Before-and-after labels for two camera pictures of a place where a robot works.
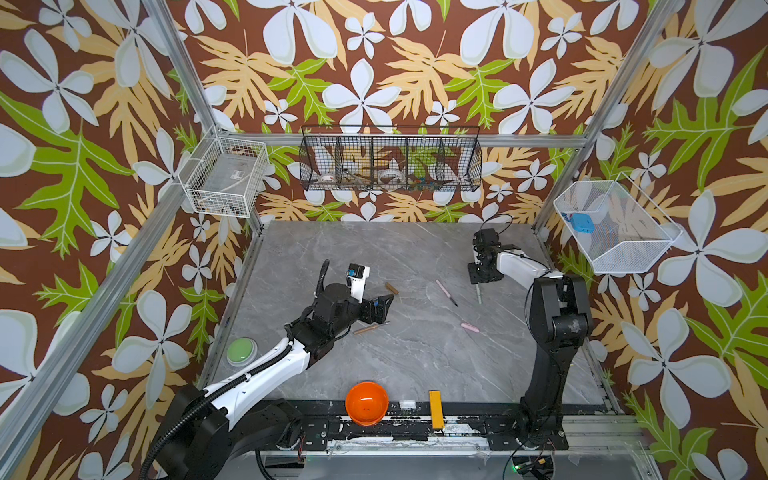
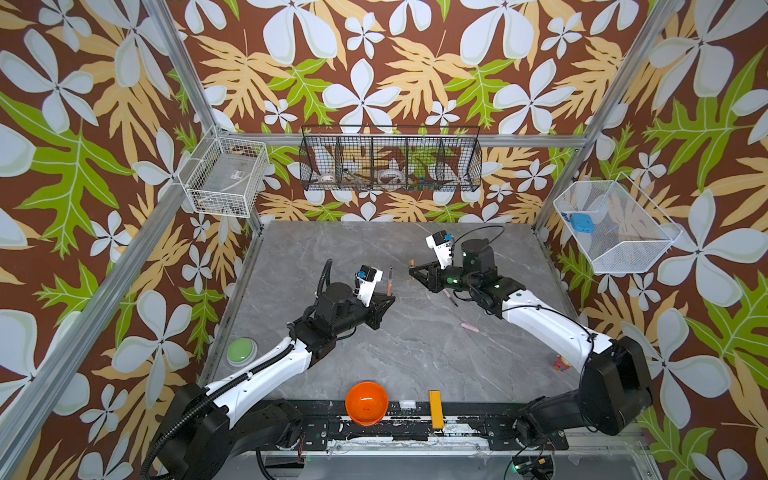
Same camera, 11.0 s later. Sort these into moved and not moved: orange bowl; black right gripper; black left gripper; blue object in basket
Moved: black right gripper
Not moved: blue object in basket; black left gripper; orange bowl
